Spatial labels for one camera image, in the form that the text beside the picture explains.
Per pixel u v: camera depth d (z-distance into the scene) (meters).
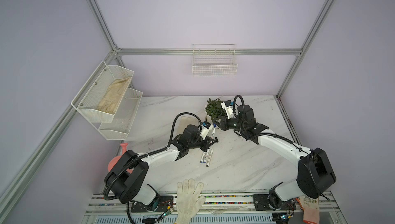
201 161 0.87
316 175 0.43
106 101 0.77
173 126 0.66
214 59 0.95
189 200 0.75
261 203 0.72
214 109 0.91
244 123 0.65
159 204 0.72
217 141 0.96
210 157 0.88
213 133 0.80
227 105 0.74
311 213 0.70
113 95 0.80
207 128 0.75
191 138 0.67
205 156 0.88
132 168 0.43
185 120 1.06
